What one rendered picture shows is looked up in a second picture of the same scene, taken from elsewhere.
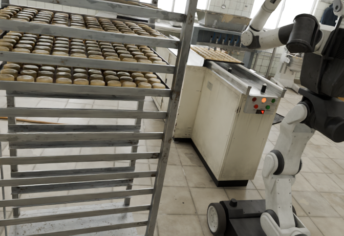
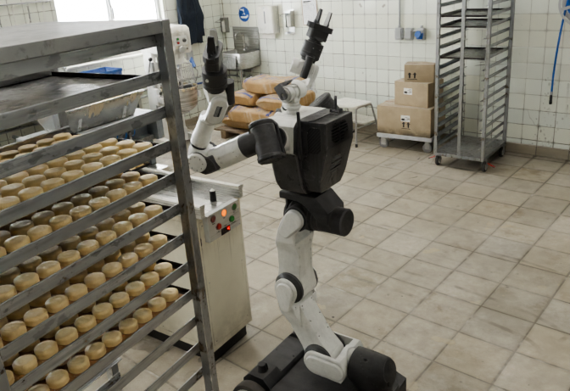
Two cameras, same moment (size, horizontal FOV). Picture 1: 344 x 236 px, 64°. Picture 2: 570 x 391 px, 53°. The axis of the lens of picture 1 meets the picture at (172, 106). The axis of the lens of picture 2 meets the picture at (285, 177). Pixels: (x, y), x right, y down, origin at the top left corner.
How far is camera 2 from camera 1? 91 cm
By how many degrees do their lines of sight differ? 34
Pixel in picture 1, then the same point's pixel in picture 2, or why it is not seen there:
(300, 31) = (267, 142)
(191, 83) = not seen: hidden behind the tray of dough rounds
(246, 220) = (289, 377)
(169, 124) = (206, 328)
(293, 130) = (295, 242)
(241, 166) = (231, 312)
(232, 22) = (104, 111)
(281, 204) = (318, 330)
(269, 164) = (286, 294)
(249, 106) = (211, 231)
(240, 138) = (216, 277)
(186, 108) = not seen: hidden behind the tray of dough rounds
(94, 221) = not seen: outside the picture
